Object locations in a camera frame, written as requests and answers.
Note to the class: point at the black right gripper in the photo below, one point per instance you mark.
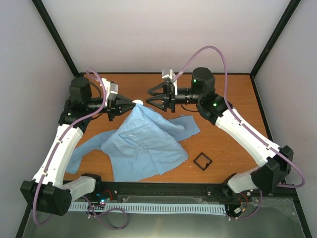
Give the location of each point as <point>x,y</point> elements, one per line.
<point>168,99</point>

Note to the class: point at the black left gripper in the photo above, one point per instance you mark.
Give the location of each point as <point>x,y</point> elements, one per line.
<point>119,104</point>

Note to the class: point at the round white brooch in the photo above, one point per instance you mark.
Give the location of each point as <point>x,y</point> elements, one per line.
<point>137,101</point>

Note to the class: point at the light blue shirt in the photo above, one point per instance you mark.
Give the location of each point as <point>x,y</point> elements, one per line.
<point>145,145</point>

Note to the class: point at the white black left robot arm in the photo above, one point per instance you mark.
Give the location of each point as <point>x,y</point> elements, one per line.
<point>46,192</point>

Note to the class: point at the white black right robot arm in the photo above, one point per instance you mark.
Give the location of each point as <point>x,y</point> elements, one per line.
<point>273,161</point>

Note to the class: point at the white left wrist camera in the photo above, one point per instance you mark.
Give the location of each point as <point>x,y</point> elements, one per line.
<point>111,89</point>

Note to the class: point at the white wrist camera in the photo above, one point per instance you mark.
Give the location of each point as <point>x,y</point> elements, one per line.
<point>168,75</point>
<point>111,89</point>

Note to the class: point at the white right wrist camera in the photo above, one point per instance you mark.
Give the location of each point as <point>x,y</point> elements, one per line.
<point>168,75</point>

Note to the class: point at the black square frame tray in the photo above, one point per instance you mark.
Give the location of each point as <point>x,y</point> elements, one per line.
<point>202,161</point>

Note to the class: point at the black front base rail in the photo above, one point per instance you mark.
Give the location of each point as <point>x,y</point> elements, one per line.
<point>207,191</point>

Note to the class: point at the black left rear frame post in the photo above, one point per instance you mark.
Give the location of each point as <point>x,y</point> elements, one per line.
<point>42,11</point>

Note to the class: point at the black frame post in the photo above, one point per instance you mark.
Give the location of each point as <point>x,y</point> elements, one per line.
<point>283,21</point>
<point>42,11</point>

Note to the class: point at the light blue slotted cable duct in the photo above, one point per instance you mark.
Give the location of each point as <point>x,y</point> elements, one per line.
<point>156,208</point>

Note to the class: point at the black right rear frame post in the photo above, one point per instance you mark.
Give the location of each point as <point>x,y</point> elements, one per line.
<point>283,21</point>

